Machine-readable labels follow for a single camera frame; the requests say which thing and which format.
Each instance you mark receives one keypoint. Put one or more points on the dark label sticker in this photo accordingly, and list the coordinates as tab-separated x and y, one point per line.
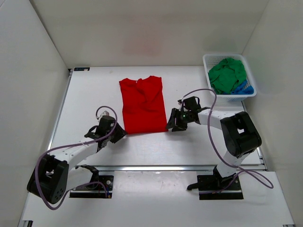
81	69

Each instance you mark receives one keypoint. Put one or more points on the green t shirt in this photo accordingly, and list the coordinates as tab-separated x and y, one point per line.
226	76

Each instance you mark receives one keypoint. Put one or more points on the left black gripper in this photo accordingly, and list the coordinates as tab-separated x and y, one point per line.
120	133

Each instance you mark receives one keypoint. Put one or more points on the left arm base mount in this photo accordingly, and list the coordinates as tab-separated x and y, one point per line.
100	186

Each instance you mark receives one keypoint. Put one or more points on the red t shirt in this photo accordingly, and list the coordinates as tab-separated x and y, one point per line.
143	105

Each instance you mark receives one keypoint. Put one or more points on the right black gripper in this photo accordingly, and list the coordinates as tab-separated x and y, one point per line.
171	124

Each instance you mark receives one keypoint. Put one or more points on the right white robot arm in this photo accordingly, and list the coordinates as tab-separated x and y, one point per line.
239	133

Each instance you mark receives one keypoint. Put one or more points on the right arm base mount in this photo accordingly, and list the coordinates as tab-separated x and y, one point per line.
211	187

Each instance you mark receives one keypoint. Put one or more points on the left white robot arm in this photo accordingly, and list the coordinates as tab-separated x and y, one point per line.
60	171

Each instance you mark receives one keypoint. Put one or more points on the blue t shirt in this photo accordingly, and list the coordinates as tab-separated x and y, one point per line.
243	89

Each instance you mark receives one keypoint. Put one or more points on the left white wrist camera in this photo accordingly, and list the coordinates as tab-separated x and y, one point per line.
100	115

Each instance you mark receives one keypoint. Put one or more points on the white plastic basket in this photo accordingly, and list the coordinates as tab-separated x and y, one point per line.
210	60

